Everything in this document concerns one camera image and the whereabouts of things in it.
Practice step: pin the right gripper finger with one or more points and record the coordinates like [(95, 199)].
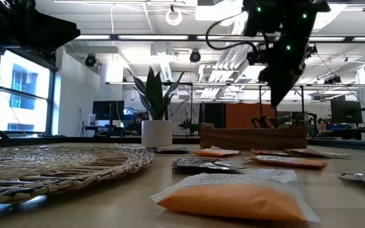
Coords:
[(279, 92)]

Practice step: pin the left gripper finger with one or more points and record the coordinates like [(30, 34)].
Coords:
[(59, 33)]

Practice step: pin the wooden tea organizer box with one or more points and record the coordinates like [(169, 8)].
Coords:
[(252, 139)]

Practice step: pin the black background robot arm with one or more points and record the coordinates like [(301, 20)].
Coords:
[(189, 126)]

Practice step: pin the brown background robot arm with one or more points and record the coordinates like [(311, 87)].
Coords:
[(261, 122)]

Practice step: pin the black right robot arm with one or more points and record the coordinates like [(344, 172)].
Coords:
[(284, 19)]

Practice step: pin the black round ceiling speaker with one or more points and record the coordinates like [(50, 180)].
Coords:
[(90, 60), (195, 56)]

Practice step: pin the orange partition panel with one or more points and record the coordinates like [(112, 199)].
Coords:
[(239, 115)]

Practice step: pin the black partition panel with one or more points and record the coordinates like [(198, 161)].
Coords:
[(214, 115)]

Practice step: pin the black computer monitor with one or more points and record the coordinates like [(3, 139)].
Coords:
[(345, 112), (108, 110)]

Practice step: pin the background office desk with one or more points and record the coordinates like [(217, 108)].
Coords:
[(106, 128), (353, 131)]

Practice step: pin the long ceiling light bar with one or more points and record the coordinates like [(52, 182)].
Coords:
[(151, 37)]

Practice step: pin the green snake plant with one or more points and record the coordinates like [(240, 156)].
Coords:
[(155, 95)]

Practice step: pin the white cylindrical plant pot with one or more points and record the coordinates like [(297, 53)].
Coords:
[(157, 133)]

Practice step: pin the round woven straw placemat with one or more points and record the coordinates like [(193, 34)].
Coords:
[(59, 171)]

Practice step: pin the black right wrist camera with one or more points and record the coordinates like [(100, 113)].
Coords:
[(255, 57)]

